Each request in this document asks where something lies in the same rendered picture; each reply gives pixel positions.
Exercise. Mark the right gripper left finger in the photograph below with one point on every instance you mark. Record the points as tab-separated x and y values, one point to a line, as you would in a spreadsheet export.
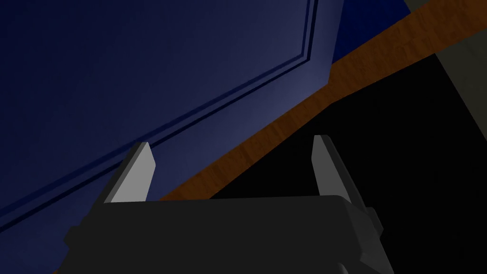
133	179

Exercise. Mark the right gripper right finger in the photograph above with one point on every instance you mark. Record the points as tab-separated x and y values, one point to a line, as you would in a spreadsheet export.
330	171

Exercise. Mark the dark blue panelled door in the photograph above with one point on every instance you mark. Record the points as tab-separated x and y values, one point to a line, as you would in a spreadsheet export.
159	76

